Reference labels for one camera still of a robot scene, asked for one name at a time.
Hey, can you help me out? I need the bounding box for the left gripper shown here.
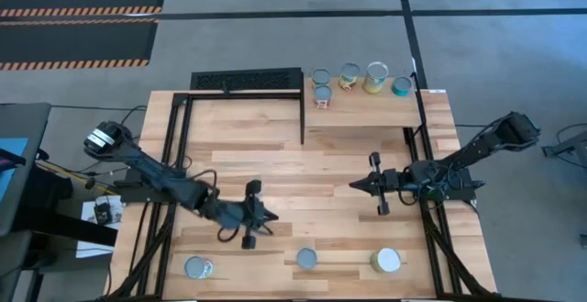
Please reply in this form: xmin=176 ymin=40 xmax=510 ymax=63
xmin=201 ymin=180 xmax=280 ymax=251

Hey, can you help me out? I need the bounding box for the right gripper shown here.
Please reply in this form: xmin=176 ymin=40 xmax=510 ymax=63
xmin=349 ymin=151 xmax=407 ymax=217

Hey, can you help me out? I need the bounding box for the tall green organic can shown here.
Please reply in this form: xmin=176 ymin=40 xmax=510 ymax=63
xmin=369 ymin=247 xmax=403 ymax=274

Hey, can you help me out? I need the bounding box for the pink mixed fruit can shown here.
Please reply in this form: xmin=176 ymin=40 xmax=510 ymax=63
xmin=183 ymin=255 xmax=215 ymax=280

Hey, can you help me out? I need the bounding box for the red white tomato can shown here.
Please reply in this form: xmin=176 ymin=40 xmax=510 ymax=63
xmin=313 ymin=84 xmax=333 ymax=110

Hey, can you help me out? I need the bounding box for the short teal tuna fish can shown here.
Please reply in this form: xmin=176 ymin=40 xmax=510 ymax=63
xmin=391 ymin=75 xmax=413 ymax=97

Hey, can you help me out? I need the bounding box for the yellow red spaghetti sauce can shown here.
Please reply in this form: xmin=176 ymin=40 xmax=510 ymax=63
xmin=338 ymin=62 xmax=361 ymax=93

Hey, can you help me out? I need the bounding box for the tall teal and yellow can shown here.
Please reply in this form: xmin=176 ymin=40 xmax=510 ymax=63
xmin=361 ymin=61 xmax=390 ymax=95

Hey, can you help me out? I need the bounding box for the green and orange can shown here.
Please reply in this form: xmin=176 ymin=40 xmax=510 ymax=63
xmin=311 ymin=67 xmax=332 ymax=87

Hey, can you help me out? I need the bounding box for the orange mushrooms pieces can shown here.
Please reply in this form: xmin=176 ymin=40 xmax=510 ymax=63
xmin=295 ymin=247 xmax=318 ymax=271

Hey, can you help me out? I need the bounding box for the small black device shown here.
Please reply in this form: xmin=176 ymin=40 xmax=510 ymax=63
xmin=94 ymin=202 xmax=114 ymax=225

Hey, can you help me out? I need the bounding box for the white paper sheet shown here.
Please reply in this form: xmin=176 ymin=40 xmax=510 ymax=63
xmin=75 ymin=197 xmax=125 ymax=260

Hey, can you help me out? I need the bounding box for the grey stand leg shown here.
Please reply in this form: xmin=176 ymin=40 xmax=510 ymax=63
xmin=540 ymin=125 xmax=587 ymax=171

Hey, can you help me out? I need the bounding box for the black furniture base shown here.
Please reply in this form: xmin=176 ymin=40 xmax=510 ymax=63
xmin=13 ymin=168 xmax=118 ymax=248

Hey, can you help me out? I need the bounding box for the dark grey desk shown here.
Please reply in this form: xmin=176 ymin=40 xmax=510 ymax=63
xmin=0 ymin=102 xmax=52 ymax=239

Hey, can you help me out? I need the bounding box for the blue flat item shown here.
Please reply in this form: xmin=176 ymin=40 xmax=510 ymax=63
xmin=0 ymin=136 xmax=29 ymax=202

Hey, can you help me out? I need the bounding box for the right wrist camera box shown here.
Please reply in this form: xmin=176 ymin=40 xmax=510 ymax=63
xmin=380 ymin=171 xmax=400 ymax=193

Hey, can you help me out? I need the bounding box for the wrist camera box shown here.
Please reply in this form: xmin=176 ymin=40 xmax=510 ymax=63
xmin=227 ymin=203 xmax=253 ymax=228
xmin=380 ymin=171 xmax=400 ymax=193

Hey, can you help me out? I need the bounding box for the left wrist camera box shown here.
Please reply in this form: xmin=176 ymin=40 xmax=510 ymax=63
xmin=227 ymin=203 xmax=253 ymax=228

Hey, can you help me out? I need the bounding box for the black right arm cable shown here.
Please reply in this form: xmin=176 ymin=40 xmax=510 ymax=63
xmin=397 ymin=185 xmax=417 ymax=207

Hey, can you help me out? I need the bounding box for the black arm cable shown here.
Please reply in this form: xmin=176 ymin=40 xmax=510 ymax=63
xmin=397 ymin=185 xmax=417 ymax=207
xmin=216 ymin=224 xmax=240 ymax=244

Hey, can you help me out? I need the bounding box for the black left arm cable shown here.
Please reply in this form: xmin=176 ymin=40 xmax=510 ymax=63
xmin=216 ymin=224 xmax=240 ymax=244

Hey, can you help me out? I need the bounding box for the black shelf support post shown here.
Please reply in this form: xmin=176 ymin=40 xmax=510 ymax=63
xmin=299 ymin=67 xmax=306 ymax=146

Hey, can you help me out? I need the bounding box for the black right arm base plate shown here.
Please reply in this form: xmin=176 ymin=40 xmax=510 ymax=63
xmin=409 ymin=164 xmax=486 ymax=203

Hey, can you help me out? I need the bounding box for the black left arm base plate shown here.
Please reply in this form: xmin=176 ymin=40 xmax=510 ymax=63
xmin=119 ymin=166 xmax=187 ymax=204

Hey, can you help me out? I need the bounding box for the black aluminium table frame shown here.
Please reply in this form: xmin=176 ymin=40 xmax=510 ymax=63
xmin=105 ymin=89 xmax=499 ymax=301

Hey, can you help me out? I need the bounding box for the yellow black cable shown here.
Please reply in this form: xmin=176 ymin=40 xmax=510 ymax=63
xmin=36 ymin=160 xmax=121 ymax=196

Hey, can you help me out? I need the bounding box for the black floor cable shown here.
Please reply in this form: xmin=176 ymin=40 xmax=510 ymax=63
xmin=50 ymin=103 xmax=149 ymax=129

